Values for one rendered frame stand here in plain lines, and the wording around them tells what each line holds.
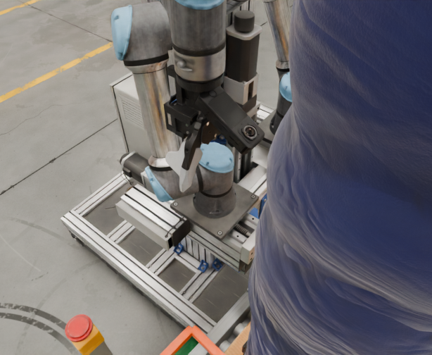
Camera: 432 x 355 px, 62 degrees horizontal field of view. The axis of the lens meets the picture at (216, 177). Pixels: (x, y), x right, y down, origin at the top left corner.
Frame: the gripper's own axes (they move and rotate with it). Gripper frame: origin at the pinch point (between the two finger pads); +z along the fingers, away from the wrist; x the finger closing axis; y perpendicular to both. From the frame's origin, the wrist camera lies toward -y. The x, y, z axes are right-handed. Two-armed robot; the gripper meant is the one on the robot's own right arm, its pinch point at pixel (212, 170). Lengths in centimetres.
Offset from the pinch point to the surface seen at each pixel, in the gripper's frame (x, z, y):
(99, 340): 29, 56, 18
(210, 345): 14.3, 42.9, -10.3
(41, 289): 25, 152, 110
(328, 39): 22, -41, -24
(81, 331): 31, 48, 19
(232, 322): -10, 93, -2
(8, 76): -90, 152, 339
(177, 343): 18.8, 42.9, -3.8
